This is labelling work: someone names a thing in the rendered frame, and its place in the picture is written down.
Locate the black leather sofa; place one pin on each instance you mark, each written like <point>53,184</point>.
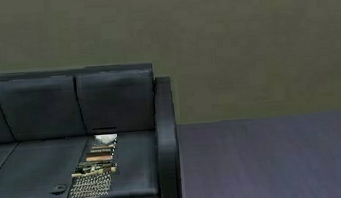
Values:
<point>39,169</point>

